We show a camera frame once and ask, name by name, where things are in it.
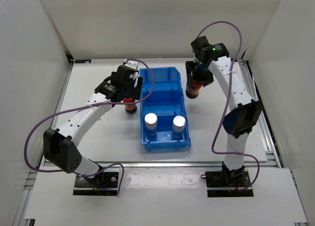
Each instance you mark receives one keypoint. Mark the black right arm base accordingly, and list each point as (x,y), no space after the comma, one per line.
(227,183)

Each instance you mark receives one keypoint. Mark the red lid sauce jar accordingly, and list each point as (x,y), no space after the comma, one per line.
(130,108)
(192,90)

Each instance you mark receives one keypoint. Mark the aluminium table edge rail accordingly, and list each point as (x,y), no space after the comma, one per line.
(270,163)

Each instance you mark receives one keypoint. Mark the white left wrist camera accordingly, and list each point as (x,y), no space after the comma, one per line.
(131,64)

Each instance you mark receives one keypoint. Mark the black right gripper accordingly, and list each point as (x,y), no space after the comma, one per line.
(189,66)

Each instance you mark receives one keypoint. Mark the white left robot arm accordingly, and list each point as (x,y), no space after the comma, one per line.
(60,145)

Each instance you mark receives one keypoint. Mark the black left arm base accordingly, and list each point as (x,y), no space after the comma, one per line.
(105,184)

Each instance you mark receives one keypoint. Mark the blue near storage bin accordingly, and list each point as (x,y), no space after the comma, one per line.
(163,138)

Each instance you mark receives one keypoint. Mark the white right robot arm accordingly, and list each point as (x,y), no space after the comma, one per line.
(212,62)

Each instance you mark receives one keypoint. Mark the blue middle storage bin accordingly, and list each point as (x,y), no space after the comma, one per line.
(164,102)

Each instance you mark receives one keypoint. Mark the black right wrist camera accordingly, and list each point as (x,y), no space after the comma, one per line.
(199,43)

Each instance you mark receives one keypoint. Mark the blue far storage bin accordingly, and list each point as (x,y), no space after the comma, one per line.
(166,78)

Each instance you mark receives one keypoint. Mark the blue storage bin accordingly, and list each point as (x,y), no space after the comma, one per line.
(164,102)
(163,138)
(166,78)

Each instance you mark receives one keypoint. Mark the silver lid peppercorn jar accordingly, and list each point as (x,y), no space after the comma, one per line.
(178,126)
(151,122)

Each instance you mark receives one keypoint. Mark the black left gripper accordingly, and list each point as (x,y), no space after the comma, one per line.
(135,92)

